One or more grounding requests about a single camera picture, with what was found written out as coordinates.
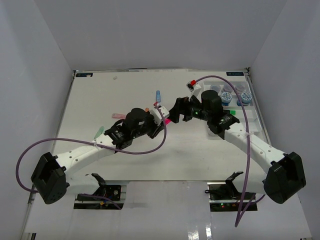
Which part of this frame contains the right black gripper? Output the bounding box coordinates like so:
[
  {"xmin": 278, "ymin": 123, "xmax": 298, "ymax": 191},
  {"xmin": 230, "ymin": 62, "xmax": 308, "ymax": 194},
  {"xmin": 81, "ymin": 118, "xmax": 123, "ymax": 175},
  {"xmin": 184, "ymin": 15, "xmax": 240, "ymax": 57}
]
[{"xmin": 166, "ymin": 94, "xmax": 211, "ymax": 124}]

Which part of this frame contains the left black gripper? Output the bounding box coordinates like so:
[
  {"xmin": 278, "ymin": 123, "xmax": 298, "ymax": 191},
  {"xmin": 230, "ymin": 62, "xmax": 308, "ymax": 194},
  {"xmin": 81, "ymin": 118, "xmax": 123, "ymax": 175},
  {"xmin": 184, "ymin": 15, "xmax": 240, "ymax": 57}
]
[{"xmin": 131, "ymin": 109, "xmax": 165, "ymax": 139}]

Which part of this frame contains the pink cap black highlighter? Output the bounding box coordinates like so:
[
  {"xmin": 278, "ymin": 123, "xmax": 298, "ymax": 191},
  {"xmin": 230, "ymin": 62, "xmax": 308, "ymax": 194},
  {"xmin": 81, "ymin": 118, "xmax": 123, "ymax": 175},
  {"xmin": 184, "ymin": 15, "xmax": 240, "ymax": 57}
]
[{"xmin": 165, "ymin": 118, "xmax": 171, "ymax": 125}]

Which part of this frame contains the pink correction tape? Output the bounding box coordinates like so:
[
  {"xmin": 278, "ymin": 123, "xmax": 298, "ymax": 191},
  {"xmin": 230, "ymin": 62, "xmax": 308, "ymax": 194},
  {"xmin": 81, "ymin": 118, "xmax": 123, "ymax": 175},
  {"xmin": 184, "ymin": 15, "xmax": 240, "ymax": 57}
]
[{"xmin": 111, "ymin": 113, "xmax": 126, "ymax": 119}]

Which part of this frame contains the green correction tape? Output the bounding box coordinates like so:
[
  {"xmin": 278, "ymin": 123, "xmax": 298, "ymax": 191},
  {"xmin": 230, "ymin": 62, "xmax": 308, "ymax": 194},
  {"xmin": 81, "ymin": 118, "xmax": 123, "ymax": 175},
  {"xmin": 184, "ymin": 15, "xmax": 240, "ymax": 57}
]
[{"xmin": 93, "ymin": 126, "xmax": 105, "ymax": 140}]

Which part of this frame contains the green cap black highlighter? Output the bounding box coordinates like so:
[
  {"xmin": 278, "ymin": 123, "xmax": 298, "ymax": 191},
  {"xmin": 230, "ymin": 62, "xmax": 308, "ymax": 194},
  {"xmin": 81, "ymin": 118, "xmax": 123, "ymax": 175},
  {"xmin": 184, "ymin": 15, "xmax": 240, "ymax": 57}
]
[{"xmin": 229, "ymin": 110, "xmax": 236, "ymax": 116}]

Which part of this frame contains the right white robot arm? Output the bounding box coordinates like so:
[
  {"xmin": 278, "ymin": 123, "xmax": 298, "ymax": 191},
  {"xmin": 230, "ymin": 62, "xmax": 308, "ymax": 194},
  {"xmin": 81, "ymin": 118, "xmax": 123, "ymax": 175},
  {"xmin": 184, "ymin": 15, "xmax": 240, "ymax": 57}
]
[{"xmin": 169, "ymin": 90, "xmax": 306, "ymax": 204}]

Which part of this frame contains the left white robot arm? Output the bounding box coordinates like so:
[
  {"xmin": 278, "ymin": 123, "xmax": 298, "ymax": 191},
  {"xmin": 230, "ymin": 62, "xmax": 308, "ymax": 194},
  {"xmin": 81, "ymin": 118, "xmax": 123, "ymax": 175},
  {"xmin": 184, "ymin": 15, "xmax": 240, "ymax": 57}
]
[{"xmin": 31, "ymin": 106, "xmax": 169, "ymax": 205}]

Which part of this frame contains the white compartment tray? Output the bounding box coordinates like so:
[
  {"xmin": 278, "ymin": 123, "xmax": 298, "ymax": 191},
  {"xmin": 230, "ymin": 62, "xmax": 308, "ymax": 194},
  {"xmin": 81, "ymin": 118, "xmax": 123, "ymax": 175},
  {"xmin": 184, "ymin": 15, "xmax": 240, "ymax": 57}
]
[{"xmin": 203, "ymin": 79, "xmax": 262, "ymax": 136}]

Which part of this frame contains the right blue label sticker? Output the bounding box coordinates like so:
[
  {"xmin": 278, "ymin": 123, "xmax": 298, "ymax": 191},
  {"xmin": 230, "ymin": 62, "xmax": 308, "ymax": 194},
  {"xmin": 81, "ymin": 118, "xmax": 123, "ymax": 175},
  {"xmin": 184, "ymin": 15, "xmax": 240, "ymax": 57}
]
[{"xmin": 226, "ymin": 71, "xmax": 244, "ymax": 77}]

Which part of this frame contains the blue label sticker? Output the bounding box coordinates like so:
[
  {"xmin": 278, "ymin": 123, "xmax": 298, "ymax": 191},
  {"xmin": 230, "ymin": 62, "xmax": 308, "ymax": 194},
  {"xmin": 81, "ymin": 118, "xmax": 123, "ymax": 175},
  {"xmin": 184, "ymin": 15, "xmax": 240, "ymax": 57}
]
[
  {"xmin": 75, "ymin": 72, "xmax": 93, "ymax": 78},
  {"xmin": 226, "ymin": 71, "xmax": 244, "ymax": 77}
]

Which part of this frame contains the left blue label sticker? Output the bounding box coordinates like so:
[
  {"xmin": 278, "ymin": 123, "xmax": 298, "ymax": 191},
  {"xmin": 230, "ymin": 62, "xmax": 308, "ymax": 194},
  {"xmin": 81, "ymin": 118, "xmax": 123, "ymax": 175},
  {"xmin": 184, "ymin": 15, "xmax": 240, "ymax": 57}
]
[{"xmin": 75, "ymin": 72, "xmax": 93, "ymax": 78}]

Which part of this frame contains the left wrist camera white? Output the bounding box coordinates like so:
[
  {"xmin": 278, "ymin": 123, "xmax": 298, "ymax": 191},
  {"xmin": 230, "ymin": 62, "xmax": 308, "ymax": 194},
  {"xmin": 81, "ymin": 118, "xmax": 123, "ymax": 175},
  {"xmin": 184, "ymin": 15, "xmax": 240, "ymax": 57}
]
[{"xmin": 150, "ymin": 102, "xmax": 170, "ymax": 126}]

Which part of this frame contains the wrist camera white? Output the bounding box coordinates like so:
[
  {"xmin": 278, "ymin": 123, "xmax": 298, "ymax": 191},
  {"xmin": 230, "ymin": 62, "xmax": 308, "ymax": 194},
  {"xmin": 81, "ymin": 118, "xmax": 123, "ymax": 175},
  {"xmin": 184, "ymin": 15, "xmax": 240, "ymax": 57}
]
[
  {"xmin": 150, "ymin": 102, "xmax": 170, "ymax": 126},
  {"xmin": 186, "ymin": 80, "xmax": 202, "ymax": 100}
]

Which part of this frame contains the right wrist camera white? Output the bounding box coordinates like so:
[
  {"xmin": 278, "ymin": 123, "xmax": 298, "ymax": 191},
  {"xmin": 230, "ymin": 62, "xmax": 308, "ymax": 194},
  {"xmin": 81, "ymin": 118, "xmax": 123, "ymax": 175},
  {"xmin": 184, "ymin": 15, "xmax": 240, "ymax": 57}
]
[{"xmin": 186, "ymin": 80, "xmax": 202, "ymax": 100}]

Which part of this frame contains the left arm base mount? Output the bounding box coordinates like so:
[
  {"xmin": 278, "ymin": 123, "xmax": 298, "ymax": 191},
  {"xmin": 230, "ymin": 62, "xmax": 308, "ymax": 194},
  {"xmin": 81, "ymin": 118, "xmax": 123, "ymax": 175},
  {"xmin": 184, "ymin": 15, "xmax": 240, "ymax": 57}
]
[{"xmin": 73, "ymin": 185, "xmax": 126, "ymax": 210}]

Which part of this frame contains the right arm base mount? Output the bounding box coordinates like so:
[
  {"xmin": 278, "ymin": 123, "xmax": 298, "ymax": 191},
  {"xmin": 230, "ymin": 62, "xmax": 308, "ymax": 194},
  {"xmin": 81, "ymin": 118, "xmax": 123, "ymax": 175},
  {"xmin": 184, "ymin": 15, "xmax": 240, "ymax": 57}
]
[{"xmin": 204, "ymin": 171, "xmax": 244, "ymax": 213}]

